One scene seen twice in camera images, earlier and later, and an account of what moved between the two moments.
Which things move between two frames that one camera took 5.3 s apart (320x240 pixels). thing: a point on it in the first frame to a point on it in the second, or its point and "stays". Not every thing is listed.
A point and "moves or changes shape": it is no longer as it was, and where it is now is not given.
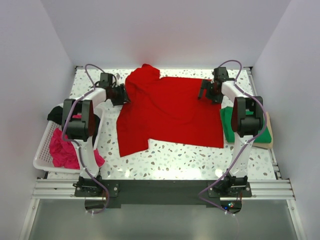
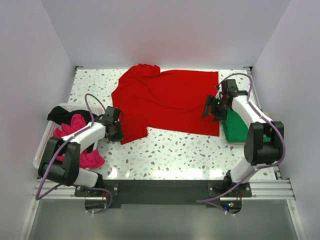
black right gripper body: [210, 87] to [218, 105]
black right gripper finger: [201, 90] to [209, 102]
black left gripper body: [117, 95] to [118, 128]
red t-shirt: [166, 110] moves or changes shape
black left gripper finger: [123, 90] to [117, 136]
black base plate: [162, 192] stays
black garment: [55, 114] stays
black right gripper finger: [214, 96] to [218, 116]
